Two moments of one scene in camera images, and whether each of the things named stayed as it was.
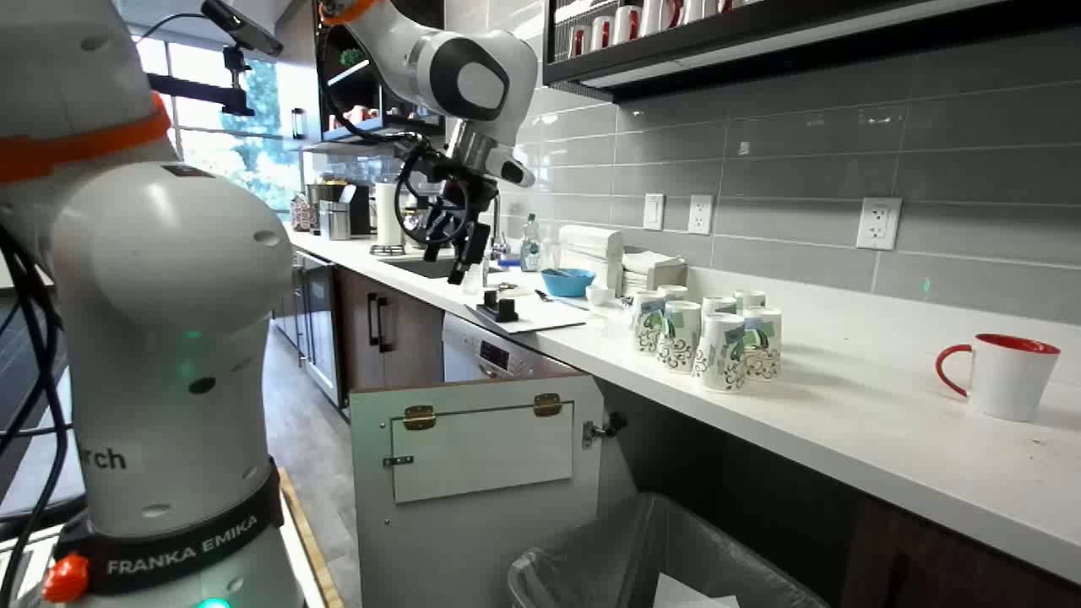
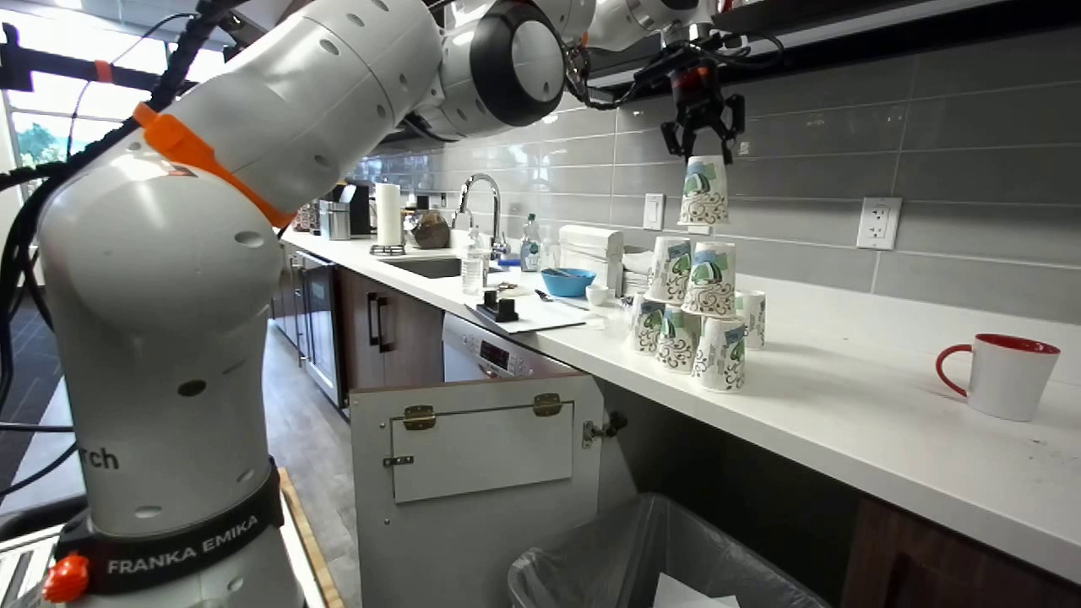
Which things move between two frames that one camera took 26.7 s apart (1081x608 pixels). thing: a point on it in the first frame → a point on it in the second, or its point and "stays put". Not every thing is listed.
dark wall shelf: x=621 y=46 stays put
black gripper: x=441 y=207 → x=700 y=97
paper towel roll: x=387 y=220 stays put
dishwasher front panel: x=477 y=352 stays put
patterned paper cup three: x=723 y=349 → x=680 y=345
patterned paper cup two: x=680 y=329 → x=649 y=323
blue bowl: x=565 y=282 stays put
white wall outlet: x=877 y=220 stays put
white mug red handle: x=1011 y=373 stays put
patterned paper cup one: x=649 y=323 → x=704 y=193
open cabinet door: x=459 y=481 stays put
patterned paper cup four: x=762 y=345 → x=723 y=352
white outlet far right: x=652 y=211 stays put
